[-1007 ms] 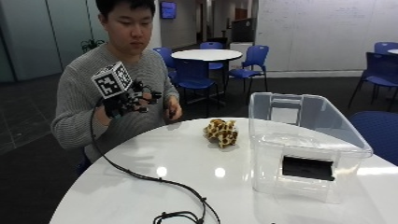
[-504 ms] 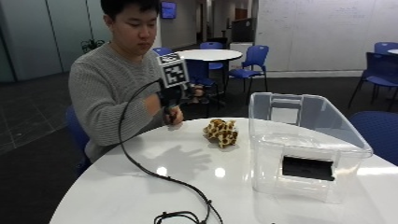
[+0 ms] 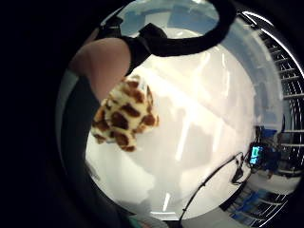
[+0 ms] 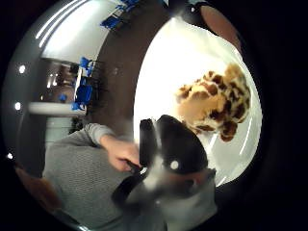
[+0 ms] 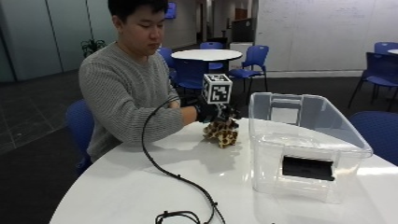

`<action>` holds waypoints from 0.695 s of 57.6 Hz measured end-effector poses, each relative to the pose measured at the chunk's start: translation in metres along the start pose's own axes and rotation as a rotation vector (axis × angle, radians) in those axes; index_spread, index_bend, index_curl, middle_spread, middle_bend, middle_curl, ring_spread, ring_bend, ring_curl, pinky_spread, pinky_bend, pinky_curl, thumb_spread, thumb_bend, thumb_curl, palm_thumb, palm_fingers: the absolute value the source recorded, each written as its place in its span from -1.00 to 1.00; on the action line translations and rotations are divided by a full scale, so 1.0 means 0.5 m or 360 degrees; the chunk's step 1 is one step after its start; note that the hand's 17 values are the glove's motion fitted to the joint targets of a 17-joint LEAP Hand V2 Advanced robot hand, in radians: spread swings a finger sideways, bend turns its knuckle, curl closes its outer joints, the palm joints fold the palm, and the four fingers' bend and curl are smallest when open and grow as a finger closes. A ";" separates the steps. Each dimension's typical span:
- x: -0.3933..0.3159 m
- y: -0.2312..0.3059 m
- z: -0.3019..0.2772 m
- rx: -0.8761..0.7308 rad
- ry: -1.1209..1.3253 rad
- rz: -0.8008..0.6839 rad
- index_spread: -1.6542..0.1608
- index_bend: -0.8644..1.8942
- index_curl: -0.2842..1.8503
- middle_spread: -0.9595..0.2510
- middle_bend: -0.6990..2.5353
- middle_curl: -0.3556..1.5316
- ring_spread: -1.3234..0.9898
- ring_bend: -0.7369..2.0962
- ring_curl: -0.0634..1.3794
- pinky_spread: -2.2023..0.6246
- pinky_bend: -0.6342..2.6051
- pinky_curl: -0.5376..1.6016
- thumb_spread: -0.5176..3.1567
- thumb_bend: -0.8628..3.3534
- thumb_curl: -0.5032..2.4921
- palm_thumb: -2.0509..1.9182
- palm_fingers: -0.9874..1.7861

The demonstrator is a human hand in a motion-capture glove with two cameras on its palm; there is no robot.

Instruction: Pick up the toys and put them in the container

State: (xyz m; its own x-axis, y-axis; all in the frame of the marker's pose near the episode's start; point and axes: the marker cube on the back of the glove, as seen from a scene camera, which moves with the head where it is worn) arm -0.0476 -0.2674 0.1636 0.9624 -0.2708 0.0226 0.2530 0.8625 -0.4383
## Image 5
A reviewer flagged spotted giraffe soft toy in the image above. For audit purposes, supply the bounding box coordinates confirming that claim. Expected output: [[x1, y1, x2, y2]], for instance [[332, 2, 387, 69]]
[[200, 119, 239, 149]]

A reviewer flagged white cube with black markers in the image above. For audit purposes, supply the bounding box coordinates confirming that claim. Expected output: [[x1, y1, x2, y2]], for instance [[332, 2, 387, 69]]
[[200, 73, 234, 105]]

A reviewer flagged blue chair with black legs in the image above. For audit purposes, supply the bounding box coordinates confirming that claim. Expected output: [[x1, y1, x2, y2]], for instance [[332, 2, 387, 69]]
[[157, 47, 179, 82], [372, 41, 398, 56], [347, 110, 398, 167], [198, 41, 224, 71], [347, 51, 398, 112], [226, 45, 271, 93], [63, 99, 97, 177], [170, 57, 211, 91]]

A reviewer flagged white cabinet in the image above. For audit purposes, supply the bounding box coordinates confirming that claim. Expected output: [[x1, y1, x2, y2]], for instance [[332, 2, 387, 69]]
[[227, 41, 255, 71]]

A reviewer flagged round white table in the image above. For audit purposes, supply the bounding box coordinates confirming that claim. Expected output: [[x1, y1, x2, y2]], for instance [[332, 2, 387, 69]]
[[170, 49, 243, 75]]

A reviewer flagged clear plastic storage bin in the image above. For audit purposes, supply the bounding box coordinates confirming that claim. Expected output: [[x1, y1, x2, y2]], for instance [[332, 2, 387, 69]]
[[247, 91, 374, 204]]

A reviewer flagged black label on bin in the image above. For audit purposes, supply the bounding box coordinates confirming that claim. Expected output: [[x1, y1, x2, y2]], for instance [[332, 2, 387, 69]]
[[280, 155, 335, 182]]

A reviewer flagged the person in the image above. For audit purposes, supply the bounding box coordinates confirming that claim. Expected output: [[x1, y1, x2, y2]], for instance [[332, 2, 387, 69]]
[[77, 0, 199, 163]]

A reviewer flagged green potted plant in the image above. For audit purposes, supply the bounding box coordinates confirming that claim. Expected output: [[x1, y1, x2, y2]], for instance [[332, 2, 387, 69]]
[[79, 38, 107, 59]]

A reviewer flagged black cable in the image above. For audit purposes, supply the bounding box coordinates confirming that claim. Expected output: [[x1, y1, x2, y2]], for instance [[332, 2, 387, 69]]
[[141, 96, 227, 224]]

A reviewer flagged blue wall screen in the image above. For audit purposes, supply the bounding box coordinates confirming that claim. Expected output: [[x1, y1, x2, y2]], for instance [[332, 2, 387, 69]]
[[163, 1, 178, 21]]

